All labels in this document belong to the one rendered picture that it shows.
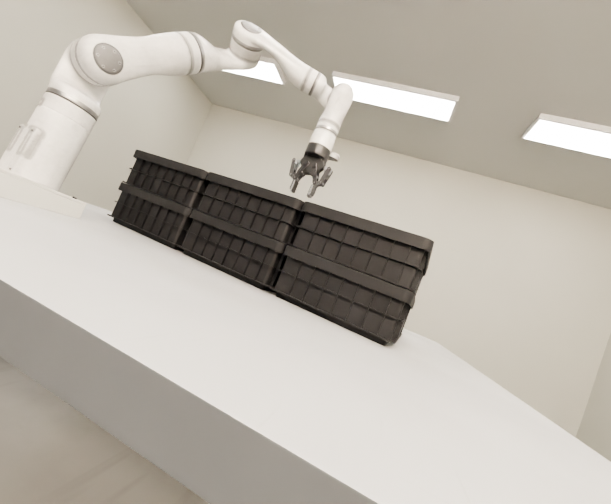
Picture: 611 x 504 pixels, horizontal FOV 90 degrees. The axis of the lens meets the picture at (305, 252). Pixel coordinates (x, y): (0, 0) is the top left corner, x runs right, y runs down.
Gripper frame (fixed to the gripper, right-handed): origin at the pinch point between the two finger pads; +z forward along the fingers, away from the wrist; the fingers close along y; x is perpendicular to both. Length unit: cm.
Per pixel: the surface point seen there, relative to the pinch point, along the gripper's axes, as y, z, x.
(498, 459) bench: 53, 30, -53
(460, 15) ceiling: -1, -176, 114
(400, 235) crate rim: 35.4, 8.4, -19.4
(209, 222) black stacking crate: -10.2, 20.3, -20.5
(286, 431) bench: 41, 30, -67
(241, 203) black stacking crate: -4.3, 12.7, -19.2
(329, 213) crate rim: 19.3, 8.5, -19.8
